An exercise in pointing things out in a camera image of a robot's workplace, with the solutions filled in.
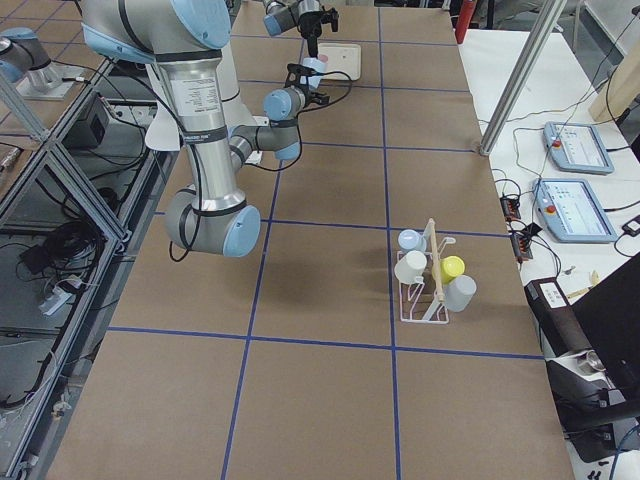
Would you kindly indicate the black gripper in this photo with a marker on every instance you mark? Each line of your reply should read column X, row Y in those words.
column 305, row 83
column 312, row 31

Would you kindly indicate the blue cup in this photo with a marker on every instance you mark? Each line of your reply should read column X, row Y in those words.
column 318, row 66
column 411, row 240

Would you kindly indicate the pale green plastic cup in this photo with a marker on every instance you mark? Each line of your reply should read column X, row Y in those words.
column 410, row 267

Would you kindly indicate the yellow plastic cup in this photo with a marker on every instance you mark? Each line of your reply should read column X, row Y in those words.
column 451, row 267

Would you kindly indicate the grey plastic cup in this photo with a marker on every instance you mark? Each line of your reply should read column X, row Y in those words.
column 459, row 293

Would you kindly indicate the cream plastic tray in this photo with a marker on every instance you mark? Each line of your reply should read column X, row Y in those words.
column 343, row 60

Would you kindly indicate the red fire extinguisher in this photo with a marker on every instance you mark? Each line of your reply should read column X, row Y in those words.
column 466, row 12

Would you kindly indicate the black usb hub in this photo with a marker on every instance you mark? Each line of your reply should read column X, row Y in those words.
column 520, row 246
column 510, row 208

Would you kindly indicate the blue teach pendant far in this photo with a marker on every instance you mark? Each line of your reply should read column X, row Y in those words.
column 577, row 147

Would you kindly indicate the blue teach pendant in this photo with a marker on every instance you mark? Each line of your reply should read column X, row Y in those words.
column 571, row 212
column 577, row 147

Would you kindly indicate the blue teach pendant near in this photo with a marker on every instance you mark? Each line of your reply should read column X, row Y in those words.
column 571, row 212

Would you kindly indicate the black monitor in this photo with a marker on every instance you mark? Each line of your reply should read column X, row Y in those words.
column 609, row 317

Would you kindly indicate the white wire cup rack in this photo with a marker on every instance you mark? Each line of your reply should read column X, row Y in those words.
column 424, row 302

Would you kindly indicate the grey aluminium post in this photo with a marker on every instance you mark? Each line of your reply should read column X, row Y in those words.
column 534, row 44

